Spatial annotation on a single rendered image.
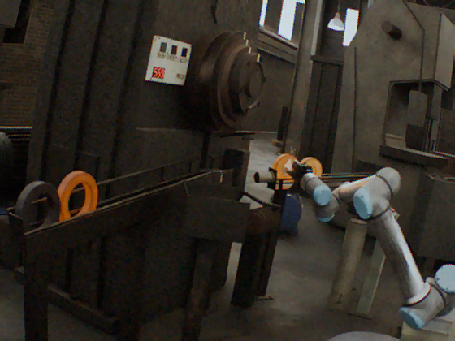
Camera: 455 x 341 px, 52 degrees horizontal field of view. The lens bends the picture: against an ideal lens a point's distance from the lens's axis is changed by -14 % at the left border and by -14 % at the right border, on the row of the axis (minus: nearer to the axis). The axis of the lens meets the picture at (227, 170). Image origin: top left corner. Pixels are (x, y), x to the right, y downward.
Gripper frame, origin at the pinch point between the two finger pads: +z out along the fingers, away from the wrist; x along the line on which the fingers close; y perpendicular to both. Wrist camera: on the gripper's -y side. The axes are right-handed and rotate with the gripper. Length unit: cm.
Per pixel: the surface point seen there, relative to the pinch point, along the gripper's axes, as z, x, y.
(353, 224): -35.0, -29.7, -14.1
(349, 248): -40, -30, -27
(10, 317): -48, 144, -63
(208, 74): -20, 68, 45
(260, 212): -21.8, 21.9, -15.9
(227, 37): -12, 61, 61
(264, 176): -4.5, 14.4, -5.2
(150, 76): -25, 94, 42
